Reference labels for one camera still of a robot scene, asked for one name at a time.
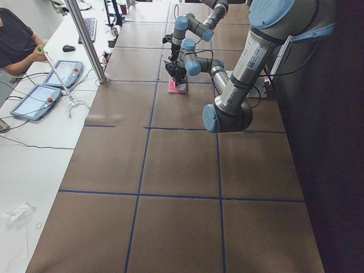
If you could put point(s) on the aluminium frame post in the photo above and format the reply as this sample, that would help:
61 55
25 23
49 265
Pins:
86 40

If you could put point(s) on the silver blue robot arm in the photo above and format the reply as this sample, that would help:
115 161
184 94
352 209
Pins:
271 23
188 22

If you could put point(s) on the person in black shirt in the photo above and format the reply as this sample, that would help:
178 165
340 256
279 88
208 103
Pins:
20 46

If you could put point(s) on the upper blue teach pendant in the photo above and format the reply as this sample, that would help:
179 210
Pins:
68 70

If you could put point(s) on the small metal cup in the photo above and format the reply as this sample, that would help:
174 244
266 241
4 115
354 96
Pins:
114 31

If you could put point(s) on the blue teach pendant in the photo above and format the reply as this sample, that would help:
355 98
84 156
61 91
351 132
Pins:
68 70
37 103

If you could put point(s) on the long reacher grabber tool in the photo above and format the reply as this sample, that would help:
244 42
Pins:
73 102

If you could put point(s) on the black keyboard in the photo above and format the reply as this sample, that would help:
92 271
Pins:
91 27

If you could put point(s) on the pink towel with white edge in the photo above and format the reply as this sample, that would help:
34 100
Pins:
177 88

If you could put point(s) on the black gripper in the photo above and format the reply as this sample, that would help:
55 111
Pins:
172 49
179 73

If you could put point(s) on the crumpled white tissue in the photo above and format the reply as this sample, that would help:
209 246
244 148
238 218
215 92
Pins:
23 211

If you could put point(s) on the lower blue teach pendant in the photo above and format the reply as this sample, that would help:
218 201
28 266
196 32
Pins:
37 103

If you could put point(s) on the black computer mouse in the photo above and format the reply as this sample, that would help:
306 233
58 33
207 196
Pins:
69 48

